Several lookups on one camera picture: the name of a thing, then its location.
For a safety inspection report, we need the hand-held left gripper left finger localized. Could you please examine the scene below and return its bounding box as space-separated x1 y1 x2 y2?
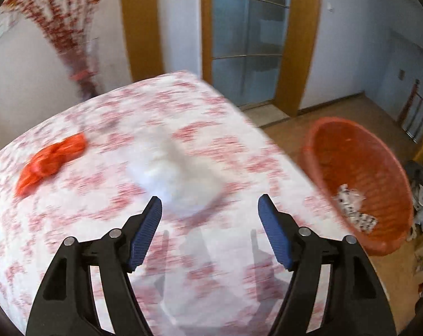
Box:
26 196 163 336

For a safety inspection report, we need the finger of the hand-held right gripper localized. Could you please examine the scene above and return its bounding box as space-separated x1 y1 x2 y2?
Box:
405 160 423 190

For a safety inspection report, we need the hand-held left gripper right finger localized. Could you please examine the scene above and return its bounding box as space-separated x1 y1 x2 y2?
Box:
258 193 397 336

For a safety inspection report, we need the orange plastic basket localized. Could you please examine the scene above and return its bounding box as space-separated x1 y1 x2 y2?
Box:
300 117 415 256

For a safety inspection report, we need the clear white plastic bag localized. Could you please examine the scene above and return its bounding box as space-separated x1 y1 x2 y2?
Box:
127 126 226 215

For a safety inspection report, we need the black patterned white wrapper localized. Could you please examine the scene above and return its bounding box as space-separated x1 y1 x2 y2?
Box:
332 184 378 234

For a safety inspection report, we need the wooden stair railing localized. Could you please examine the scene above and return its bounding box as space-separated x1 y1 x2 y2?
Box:
397 79 423 145

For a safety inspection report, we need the floral tablecloth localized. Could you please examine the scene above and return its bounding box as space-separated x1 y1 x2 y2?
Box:
0 71 359 336

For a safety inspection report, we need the orange plastic bag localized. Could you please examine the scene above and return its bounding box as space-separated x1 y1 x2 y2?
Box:
15 132 88 197

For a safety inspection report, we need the clear glass vase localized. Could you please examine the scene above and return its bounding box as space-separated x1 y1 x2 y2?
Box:
62 37 104 99

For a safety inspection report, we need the frosted glass door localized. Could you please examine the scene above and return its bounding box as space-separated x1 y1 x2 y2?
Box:
211 0 291 108

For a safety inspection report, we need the wooden door frame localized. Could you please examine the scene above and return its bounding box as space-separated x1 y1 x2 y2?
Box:
120 0 324 117

